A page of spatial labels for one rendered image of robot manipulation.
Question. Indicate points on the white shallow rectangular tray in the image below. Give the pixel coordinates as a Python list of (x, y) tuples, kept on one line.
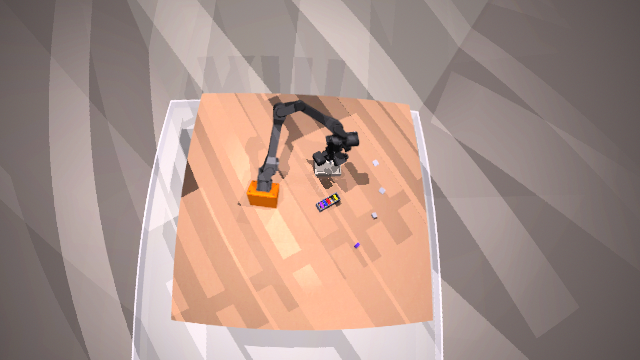
[(327, 169)]

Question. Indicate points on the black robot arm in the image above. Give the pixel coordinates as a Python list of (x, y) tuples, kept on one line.
[(280, 111)]

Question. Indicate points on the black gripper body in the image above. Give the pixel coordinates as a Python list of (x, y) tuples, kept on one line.
[(319, 157)]

